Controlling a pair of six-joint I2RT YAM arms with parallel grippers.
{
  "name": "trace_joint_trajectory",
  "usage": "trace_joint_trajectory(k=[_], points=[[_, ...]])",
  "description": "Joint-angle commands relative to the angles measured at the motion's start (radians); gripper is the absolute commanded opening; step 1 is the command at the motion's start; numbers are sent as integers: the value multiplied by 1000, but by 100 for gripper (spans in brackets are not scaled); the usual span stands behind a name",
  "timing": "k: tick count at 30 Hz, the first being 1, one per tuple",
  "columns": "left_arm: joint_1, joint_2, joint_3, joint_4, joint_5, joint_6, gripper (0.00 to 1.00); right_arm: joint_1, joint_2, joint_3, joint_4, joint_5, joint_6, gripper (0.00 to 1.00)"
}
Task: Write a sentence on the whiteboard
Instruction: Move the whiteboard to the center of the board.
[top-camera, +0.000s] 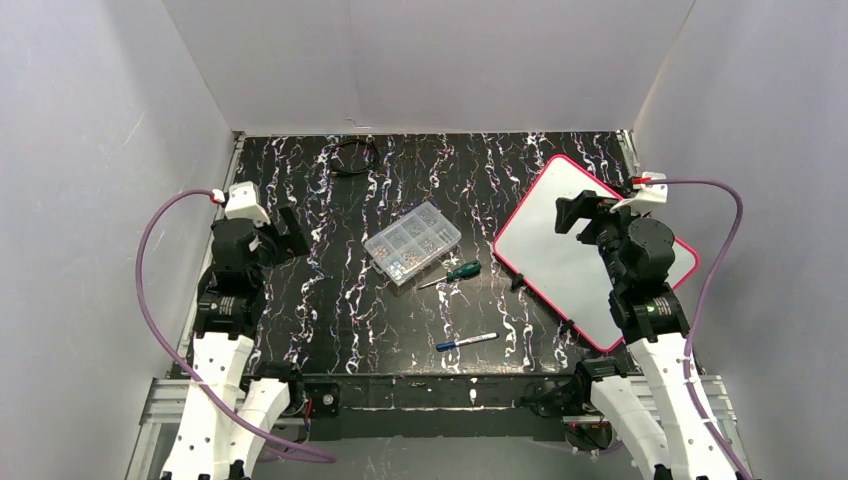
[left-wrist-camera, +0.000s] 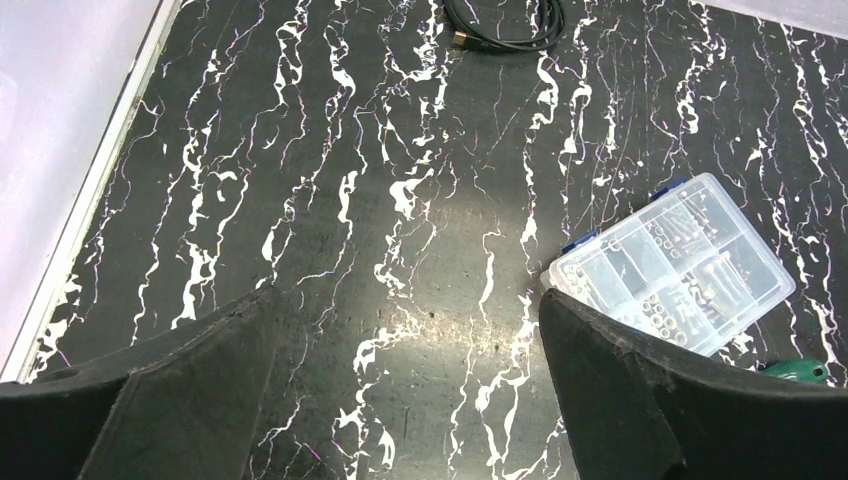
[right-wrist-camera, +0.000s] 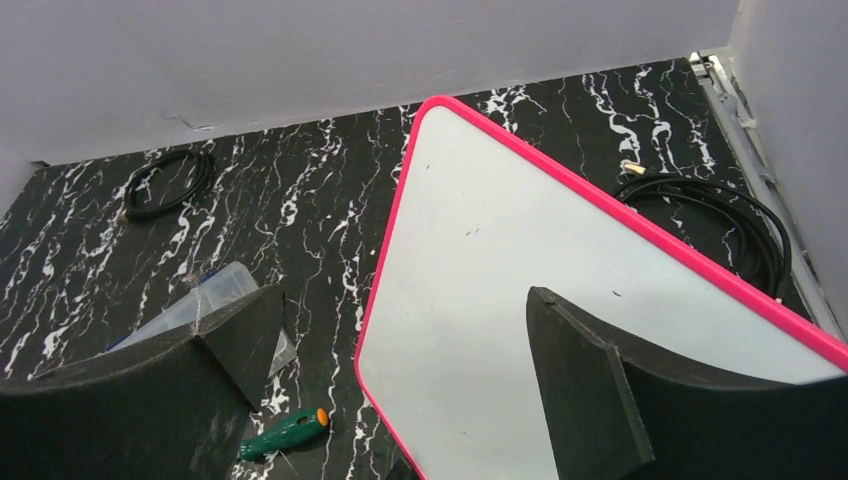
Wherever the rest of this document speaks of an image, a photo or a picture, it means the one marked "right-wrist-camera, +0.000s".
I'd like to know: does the aluminium rail right edge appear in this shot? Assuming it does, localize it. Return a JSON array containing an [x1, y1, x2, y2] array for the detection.
[[689, 48, 847, 342]]

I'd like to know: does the small coiled black cable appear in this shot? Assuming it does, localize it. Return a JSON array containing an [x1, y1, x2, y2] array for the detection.
[[120, 149, 216, 225]]

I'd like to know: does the large coiled black cable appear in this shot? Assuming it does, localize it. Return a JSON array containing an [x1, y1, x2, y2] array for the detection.
[[612, 160, 794, 303]]

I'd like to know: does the clear plastic screw box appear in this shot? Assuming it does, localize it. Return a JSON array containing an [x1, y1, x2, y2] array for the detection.
[[103, 261, 259, 355]]

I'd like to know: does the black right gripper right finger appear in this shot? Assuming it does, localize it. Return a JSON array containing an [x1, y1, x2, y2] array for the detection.
[[526, 287, 847, 479]]

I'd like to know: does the green handled screwdriver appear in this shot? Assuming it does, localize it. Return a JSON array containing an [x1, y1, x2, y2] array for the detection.
[[238, 407, 330, 462]]

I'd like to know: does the pink framed whiteboard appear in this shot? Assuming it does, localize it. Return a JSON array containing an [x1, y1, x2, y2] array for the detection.
[[355, 96, 847, 479]]

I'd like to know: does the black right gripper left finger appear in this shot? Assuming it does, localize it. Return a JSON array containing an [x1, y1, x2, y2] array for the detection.
[[1, 285, 286, 479]]

